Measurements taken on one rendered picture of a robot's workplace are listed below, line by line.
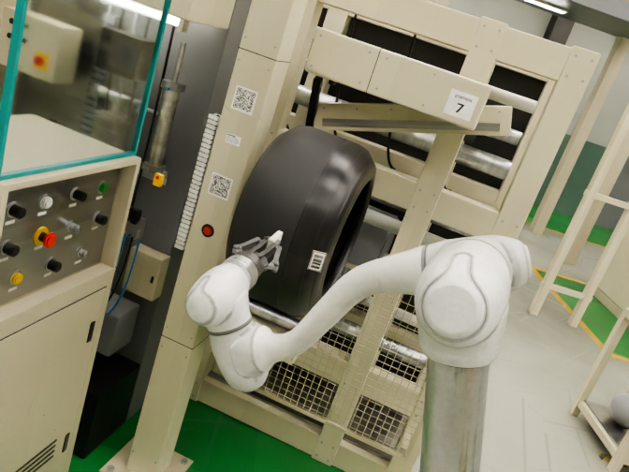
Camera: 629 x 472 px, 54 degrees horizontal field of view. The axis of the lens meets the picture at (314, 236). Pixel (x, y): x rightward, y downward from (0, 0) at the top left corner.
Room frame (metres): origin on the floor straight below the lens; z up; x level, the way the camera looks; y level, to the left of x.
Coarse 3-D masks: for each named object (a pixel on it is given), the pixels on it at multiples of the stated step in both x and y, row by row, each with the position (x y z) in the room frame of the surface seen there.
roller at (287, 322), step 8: (256, 304) 1.79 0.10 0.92; (264, 304) 1.80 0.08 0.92; (256, 312) 1.78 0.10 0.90; (264, 312) 1.78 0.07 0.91; (272, 312) 1.78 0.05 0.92; (280, 312) 1.79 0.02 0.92; (272, 320) 1.77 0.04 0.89; (280, 320) 1.77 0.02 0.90; (288, 320) 1.77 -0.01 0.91; (296, 320) 1.77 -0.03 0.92; (288, 328) 1.76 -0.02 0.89
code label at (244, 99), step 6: (240, 90) 1.91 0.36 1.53; (246, 90) 1.91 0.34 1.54; (252, 90) 1.91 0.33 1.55; (234, 96) 1.92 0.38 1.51; (240, 96) 1.91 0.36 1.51; (246, 96) 1.91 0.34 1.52; (252, 96) 1.91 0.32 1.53; (234, 102) 1.92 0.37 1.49; (240, 102) 1.91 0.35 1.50; (246, 102) 1.91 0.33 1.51; (252, 102) 1.90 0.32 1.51; (234, 108) 1.91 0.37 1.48; (240, 108) 1.91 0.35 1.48; (246, 108) 1.91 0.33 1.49; (252, 108) 1.90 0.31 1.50
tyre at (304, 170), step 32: (288, 160) 1.75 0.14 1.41; (320, 160) 1.77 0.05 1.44; (352, 160) 1.80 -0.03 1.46; (256, 192) 1.69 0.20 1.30; (288, 192) 1.68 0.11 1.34; (320, 192) 1.69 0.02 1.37; (352, 192) 1.74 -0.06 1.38; (256, 224) 1.66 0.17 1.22; (288, 224) 1.65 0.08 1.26; (320, 224) 1.65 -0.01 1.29; (352, 224) 2.17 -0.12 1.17; (288, 256) 1.63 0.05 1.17; (256, 288) 1.71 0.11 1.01; (288, 288) 1.66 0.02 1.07; (320, 288) 1.73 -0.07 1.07
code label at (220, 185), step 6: (216, 174) 1.91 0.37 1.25; (216, 180) 1.91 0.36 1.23; (222, 180) 1.91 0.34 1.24; (228, 180) 1.91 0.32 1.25; (210, 186) 1.92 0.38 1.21; (216, 186) 1.91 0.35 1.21; (222, 186) 1.91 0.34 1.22; (228, 186) 1.90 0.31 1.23; (210, 192) 1.92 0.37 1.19; (216, 192) 1.91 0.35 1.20; (222, 192) 1.91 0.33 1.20; (228, 192) 1.90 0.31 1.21; (222, 198) 1.91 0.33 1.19
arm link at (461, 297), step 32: (448, 256) 0.90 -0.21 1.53; (480, 256) 0.91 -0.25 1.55; (416, 288) 0.89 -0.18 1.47; (448, 288) 0.84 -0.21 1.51; (480, 288) 0.83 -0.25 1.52; (448, 320) 0.83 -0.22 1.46; (480, 320) 0.82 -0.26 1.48; (448, 352) 0.86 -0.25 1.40; (480, 352) 0.86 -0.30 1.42; (448, 384) 0.87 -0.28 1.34; (480, 384) 0.88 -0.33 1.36; (448, 416) 0.86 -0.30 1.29; (480, 416) 0.88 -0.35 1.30; (448, 448) 0.86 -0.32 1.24; (480, 448) 0.88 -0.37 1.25
